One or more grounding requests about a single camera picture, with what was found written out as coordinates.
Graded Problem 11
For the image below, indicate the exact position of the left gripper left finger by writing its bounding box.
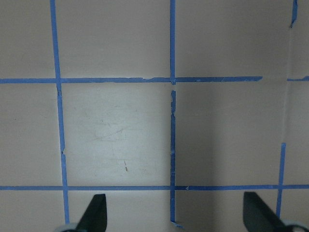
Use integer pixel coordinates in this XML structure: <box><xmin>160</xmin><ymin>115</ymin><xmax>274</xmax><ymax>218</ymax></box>
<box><xmin>75</xmin><ymin>194</ymin><xmax>107</xmax><ymax>232</ymax></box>

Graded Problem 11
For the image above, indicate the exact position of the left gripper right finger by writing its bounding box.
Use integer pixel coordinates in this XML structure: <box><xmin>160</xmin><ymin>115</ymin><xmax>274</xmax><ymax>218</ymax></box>
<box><xmin>242</xmin><ymin>192</ymin><xmax>289</xmax><ymax>232</ymax></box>

